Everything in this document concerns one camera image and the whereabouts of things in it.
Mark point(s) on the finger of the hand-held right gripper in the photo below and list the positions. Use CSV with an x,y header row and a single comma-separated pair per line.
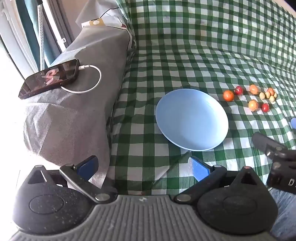
x,y
263,142
294,123

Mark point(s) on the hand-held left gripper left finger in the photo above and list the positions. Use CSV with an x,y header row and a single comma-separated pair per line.
x,y
89,165

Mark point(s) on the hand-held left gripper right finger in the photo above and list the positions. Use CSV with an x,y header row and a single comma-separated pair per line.
x,y
197,169

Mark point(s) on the small beige round fruit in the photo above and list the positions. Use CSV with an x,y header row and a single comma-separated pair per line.
x,y
262,95
267,94
272,99

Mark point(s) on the small red fruit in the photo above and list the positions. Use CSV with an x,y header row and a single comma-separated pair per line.
x,y
265,107
239,90

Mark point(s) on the plastic-wrapped orange fruit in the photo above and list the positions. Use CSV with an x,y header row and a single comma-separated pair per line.
x,y
253,89
253,105

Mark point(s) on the light blue plate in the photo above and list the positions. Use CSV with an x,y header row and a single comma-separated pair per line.
x,y
192,119

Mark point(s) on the bare orange tangerine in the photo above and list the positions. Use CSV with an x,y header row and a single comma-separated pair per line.
x,y
228,95

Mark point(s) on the person's jeans leg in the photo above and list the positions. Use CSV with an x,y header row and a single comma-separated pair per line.
x,y
285,213

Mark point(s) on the small orange fruit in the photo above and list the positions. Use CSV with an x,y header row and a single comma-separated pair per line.
x,y
271,91

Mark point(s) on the black smartphone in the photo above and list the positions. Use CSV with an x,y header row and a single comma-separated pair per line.
x,y
49,77

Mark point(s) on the green checkered sheet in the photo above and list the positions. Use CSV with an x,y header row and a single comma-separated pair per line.
x,y
196,46

